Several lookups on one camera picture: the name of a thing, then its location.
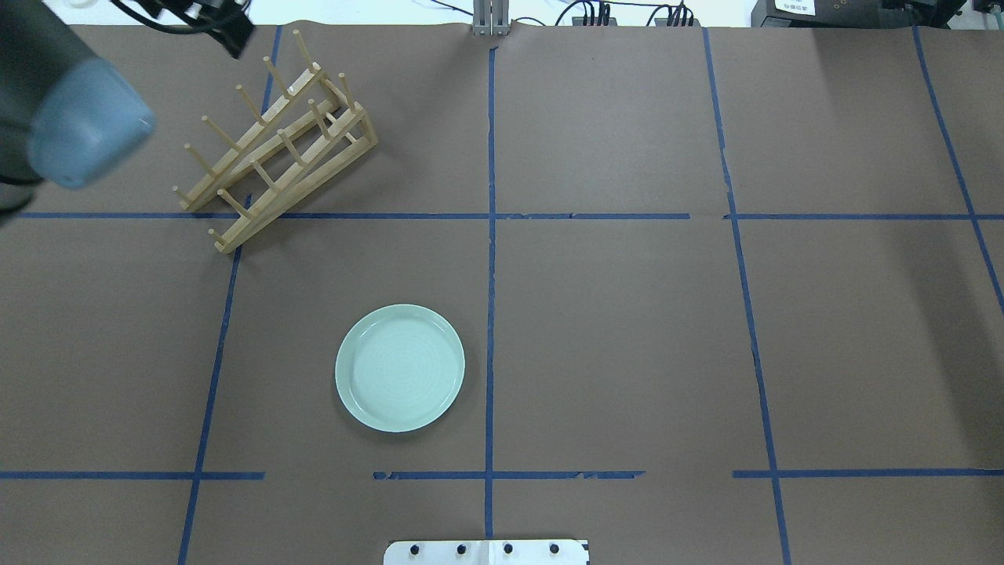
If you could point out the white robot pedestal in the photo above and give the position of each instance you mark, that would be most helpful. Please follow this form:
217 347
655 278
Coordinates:
516 551

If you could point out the pale green plate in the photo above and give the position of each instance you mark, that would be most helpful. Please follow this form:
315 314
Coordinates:
399 368

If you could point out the aluminium frame post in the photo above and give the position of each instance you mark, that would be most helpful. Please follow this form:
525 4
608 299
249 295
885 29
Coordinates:
491 18

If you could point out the brown paper table cover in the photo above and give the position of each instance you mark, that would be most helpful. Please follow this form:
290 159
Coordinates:
727 296

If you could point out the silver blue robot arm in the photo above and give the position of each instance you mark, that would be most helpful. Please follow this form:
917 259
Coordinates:
68 116

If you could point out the wooden dish rack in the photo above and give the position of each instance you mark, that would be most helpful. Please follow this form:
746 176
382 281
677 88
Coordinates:
314 130

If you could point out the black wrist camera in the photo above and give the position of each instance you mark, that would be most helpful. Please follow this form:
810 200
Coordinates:
227 22

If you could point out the black computer box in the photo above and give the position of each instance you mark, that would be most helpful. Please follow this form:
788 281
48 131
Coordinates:
853 14

